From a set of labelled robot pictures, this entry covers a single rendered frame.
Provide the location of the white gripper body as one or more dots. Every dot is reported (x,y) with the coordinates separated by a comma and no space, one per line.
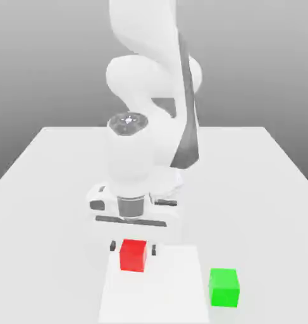
(153,231)

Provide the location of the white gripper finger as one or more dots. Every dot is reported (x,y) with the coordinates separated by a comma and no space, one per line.
(154,249)
(112,246)

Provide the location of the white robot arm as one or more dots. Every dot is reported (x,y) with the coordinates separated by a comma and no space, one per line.
(133,157)

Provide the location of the small red cube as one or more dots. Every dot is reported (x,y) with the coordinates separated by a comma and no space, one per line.
(132,257)

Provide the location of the small green cube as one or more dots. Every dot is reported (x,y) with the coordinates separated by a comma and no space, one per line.
(224,288)

